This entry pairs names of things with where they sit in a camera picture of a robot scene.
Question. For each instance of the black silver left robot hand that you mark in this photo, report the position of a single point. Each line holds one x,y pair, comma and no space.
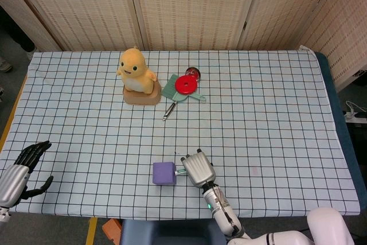
13,180

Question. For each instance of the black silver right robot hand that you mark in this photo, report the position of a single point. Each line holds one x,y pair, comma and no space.
199,169

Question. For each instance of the green white marker pen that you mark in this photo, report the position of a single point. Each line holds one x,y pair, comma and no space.
180,172

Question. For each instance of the purple foam block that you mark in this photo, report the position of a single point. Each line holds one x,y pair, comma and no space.
163,172

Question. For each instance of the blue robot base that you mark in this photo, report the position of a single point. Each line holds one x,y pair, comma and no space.
172,232

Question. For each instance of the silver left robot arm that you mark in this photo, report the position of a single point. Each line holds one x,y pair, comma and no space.
3,213

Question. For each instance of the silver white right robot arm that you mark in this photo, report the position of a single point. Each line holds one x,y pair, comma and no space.
223,213

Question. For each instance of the red plastic disc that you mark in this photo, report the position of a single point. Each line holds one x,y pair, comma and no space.
186,85

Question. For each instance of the blue checkered tablecloth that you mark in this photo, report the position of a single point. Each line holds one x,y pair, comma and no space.
114,136

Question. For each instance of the tan toy base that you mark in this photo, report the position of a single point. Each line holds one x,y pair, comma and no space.
140,98

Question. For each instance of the shiny red round object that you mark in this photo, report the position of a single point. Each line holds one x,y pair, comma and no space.
193,72

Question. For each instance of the orange box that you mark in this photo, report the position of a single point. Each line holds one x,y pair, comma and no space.
111,230

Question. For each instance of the grey sneaker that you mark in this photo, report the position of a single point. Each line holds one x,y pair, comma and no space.
5,65

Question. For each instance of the yellow plush duck toy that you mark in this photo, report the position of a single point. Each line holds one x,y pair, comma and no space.
134,70

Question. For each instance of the person leg dark trousers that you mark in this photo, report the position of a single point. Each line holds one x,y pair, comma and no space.
15,31

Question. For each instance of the beige folding screen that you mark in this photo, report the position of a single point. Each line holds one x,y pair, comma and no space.
189,7

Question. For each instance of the white power strip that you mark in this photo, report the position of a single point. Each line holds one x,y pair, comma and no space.
355,114

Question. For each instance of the blue table frame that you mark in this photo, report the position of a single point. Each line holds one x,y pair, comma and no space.
341,107

